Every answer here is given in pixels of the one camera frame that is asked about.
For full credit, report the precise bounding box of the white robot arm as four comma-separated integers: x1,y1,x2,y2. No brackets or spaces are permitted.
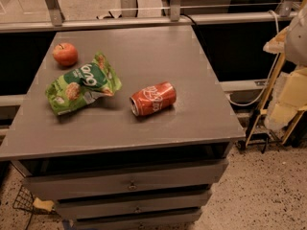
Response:
263,5,307,67

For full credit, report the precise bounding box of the red coke can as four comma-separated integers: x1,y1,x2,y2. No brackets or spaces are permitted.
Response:
130,81,177,116

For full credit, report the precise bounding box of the grey drawer cabinet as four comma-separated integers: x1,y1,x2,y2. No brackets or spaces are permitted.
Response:
0,25,247,230

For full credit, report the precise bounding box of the green chip bag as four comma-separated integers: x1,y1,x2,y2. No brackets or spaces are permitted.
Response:
45,52,122,115

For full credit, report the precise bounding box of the top grey drawer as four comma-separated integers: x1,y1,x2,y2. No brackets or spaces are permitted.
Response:
23,159,228,200

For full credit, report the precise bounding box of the grey drawer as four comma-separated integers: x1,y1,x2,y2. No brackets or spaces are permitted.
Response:
56,190,212,219
23,159,228,200
74,208,201,230

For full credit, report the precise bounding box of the middle grey drawer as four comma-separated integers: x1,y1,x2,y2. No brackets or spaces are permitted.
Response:
56,190,212,219

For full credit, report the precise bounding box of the red apple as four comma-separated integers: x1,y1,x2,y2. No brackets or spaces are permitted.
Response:
53,42,78,66

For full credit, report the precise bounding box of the yellow folding ladder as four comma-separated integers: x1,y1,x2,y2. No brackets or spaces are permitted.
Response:
239,54,307,150

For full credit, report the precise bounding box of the bottom grey drawer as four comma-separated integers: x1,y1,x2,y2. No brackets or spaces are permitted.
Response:
74,208,201,230

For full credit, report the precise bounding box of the yellow sponge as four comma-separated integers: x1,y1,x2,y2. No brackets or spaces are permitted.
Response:
33,197,54,212

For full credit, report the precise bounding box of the grey metal railing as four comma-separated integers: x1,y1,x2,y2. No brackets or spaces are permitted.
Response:
0,0,306,33

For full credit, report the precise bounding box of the black cable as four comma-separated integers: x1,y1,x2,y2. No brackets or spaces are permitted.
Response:
180,13,215,69

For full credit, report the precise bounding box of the white cable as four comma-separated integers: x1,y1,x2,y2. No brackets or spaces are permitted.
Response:
227,10,281,107

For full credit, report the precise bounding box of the black wire basket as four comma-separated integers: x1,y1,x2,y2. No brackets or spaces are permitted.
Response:
12,186,56,215

